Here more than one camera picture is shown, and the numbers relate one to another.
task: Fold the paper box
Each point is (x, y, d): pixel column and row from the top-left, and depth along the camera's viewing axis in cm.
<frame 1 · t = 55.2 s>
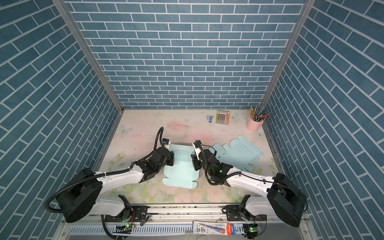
left hand: (174, 153, 88), fingers closed
right hand: (191, 153, 82), fingers open
light blue paper box sheet: (182, 174, 88), on the table
light blue flat box stack: (240, 154, 98), on the table
pink metal pencil bucket: (252, 125, 106), point 6 cm above the table
pack of coloured highlighters: (222, 117, 117), point 2 cm above the table

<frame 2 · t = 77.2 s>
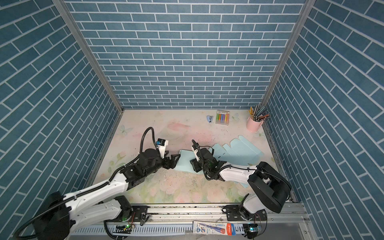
left hand: (175, 154, 80), fingers open
right hand: (192, 158, 88), fingers open
light blue paper box sheet: (184, 163, 88), point 5 cm above the table
the other named things where they were.

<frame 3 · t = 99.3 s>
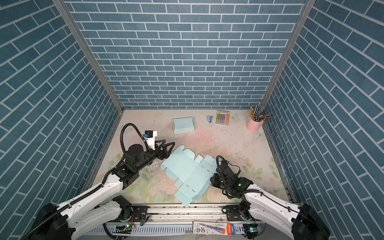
left hand: (170, 143, 76), fingers open
right hand: (208, 178, 83), fingers closed
light blue flat box stack: (194, 175, 89), on the table
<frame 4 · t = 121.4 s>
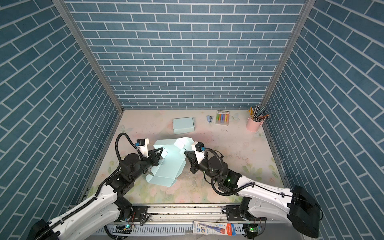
left hand: (163, 149, 77), fingers closed
right hand: (183, 151, 70), fingers closed
light blue flat box stack: (166, 171, 76), point 14 cm above the table
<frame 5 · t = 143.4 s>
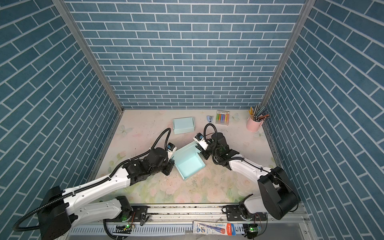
left hand: (174, 162, 80), fingers closed
right hand: (196, 143, 85), fingers closed
light blue flat box stack: (187, 160, 92), point 3 cm above the table
